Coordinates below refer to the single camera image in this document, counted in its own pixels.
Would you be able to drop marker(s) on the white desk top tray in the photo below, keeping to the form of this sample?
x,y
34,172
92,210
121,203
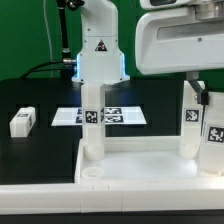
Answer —
x,y
154,158

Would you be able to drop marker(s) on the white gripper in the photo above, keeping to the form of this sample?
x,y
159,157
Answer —
x,y
173,40

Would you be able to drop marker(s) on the fiducial marker sheet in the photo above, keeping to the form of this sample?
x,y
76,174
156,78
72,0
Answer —
x,y
113,116

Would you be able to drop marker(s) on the white L-shaped fence wall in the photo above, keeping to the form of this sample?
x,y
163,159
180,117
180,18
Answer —
x,y
121,197

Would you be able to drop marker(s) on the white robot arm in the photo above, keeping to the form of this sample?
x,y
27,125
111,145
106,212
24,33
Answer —
x,y
100,59

